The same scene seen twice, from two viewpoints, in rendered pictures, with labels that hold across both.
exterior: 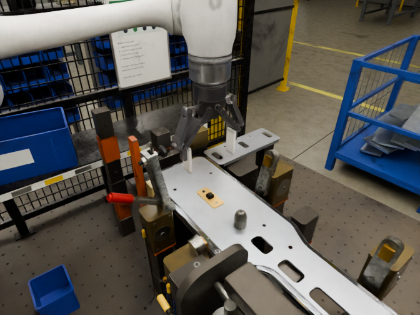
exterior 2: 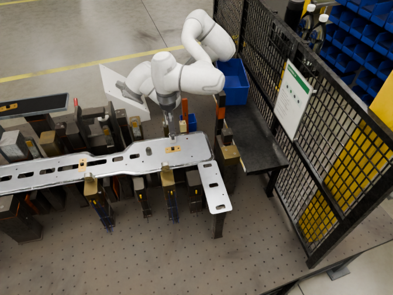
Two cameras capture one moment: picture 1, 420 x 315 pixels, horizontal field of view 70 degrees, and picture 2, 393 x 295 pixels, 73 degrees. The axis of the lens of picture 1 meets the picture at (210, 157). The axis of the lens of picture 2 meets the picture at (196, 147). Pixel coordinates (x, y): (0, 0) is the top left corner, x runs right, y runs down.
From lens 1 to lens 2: 1.48 m
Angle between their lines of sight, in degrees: 79
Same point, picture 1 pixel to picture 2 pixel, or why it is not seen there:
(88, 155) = (228, 109)
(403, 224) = not seen: outside the picture
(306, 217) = (136, 182)
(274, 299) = (90, 112)
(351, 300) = (94, 169)
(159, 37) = (297, 112)
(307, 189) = (207, 276)
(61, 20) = (185, 42)
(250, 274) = (99, 110)
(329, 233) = (159, 257)
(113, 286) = not seen: hidden behind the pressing
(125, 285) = not seen: hidden behind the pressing
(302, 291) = (108, 157)
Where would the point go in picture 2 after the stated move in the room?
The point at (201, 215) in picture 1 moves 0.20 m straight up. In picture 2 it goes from (164, 143) to (159, 115)
